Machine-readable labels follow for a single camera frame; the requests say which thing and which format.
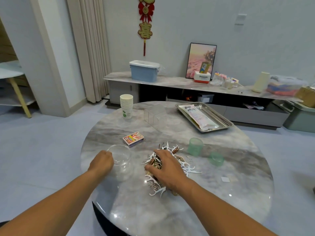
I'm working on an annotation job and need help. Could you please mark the person's right hand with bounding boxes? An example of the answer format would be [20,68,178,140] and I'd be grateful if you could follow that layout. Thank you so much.
[144,149,190,197]

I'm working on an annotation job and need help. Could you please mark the person's left hand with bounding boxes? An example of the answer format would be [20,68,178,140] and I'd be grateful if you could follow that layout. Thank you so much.
[88,150,115,177]

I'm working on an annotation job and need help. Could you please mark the clear round plastic bowl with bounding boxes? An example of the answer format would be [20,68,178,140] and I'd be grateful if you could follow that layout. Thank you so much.
[106,143,133,175]

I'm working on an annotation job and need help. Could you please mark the pile of floss picks and clips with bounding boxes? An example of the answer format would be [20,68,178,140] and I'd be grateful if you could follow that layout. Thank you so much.
[143,141,202,197]

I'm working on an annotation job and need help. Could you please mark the translucent green plastic cup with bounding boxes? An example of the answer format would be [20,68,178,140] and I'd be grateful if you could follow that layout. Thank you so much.
[187,137,204,156]

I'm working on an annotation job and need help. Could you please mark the colourful matchbox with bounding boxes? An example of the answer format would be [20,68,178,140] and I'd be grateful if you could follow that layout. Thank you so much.
[122,131,145,147]

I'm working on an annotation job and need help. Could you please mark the clear ribbed organizer box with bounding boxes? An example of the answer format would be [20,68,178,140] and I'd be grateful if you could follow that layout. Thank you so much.
[143,107,165,125]

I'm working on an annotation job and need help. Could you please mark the clear printed plastic bag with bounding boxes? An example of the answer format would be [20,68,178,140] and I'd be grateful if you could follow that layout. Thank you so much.
[183,105,217,130]

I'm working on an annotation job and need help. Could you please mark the group of white paper cups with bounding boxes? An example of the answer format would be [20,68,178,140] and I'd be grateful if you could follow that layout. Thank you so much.
[119,94,134,119]

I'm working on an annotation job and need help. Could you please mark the metal tray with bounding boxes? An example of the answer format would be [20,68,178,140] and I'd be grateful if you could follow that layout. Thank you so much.
[176,102,234,133]

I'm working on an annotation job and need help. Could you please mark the person's right forearm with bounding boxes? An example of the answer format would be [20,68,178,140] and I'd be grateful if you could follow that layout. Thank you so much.
[177,179,276,236]

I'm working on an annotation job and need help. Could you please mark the person's left forearm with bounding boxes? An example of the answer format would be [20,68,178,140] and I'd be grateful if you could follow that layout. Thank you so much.
[0,167,106,236]

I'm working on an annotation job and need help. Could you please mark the pale green plastic lid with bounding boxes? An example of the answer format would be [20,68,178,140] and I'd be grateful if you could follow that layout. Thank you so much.
[209,152,225,166]

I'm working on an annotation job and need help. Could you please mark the white box in cabinet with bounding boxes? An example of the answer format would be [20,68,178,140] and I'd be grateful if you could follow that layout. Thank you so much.
[198,95,215,104]

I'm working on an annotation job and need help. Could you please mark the grey cabinet with marble top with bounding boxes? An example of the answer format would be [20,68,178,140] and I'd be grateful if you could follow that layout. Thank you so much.
[103,71,301,130]

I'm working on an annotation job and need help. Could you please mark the white and red small box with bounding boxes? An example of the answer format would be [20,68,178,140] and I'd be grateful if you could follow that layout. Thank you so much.
[193,71,212,84]

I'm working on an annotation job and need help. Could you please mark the blue storage box white lid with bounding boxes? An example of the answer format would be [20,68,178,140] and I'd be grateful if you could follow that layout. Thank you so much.
[129,60,161,83]

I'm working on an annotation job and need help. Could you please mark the clear bag of snacks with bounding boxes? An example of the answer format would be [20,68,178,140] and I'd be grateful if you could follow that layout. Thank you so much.
[212,72,227,87]

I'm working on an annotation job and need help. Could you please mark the loose papers in cabinet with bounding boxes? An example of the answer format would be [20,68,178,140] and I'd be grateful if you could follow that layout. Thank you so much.
[243,102,266,110]

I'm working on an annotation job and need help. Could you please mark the small colourful box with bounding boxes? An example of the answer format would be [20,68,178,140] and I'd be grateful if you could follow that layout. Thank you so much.
[199,61,211,74]

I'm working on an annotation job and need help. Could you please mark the framed pink picture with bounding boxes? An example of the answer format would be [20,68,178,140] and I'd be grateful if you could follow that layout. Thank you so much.
[185,43,218,80]

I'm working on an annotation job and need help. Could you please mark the beige curtain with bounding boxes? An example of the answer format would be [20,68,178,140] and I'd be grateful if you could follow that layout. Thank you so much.
[65,0,113,104]

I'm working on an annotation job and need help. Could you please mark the cream paper roll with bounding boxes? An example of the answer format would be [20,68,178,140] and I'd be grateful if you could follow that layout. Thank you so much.
[251,71,271,93]

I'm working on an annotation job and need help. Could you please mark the grey green storage bin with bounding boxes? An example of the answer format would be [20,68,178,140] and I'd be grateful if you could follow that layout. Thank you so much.
[280,100,315,133]

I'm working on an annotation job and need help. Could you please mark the clear storage box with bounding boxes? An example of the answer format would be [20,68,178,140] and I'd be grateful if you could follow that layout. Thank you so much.
[267,75,306,96]

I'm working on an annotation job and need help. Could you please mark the cardboard box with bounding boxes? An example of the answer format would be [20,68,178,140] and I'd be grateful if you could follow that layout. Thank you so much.
[295,86,315,108]

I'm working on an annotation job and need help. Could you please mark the red gold wall hanging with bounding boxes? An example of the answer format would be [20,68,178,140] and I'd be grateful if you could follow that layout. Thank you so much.
[137,0,156,57]

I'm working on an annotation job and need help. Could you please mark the white wall switch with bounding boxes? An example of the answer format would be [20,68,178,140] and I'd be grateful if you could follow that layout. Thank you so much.
[235,13,248,26]

